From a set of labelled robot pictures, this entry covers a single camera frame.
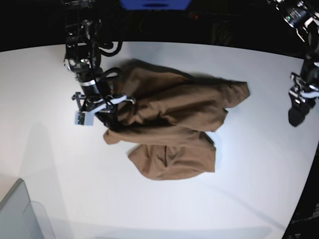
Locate black power strip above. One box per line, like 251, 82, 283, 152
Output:
187, 11, 243, 21

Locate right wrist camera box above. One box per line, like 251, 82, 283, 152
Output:
74, 111, 95, 126

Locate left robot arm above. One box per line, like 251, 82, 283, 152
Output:
268, 0, 319, 127

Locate brown t-shirt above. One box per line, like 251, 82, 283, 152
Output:
104, 59, 250, 180

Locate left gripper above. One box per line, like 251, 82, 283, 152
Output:
288, 73, 319, 127

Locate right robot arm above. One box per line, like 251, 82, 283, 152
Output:
63, 0, 135, 129

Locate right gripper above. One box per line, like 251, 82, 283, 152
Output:
72, 92, 136, 130

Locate blue bin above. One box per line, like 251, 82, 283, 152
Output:
120, 0, 191, 10

